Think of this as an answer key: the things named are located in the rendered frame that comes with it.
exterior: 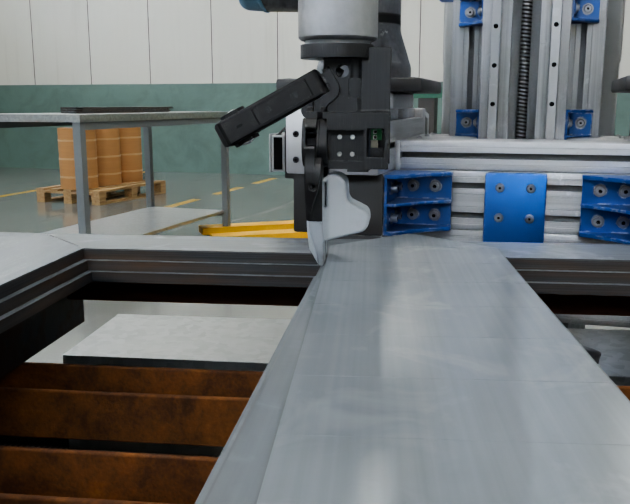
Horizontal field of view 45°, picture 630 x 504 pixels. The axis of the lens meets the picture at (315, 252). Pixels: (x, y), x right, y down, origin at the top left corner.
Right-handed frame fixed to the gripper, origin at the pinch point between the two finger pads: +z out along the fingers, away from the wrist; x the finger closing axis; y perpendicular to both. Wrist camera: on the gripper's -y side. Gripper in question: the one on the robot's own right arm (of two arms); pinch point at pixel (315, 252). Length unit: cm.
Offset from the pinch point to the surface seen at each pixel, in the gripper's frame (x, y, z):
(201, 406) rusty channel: -7.2, -10.1, 14.0
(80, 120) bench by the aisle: 305, -156, -5
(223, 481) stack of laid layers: -46.0, 1.6, 0.6
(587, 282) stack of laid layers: 2.2, 27.1, 2.8
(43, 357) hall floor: 205, -134, 87
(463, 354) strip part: -28.6, 12.6, 0.6
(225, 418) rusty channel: -7.2, -7.7, 15.1
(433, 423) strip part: -39.3, 10.4, 0.5
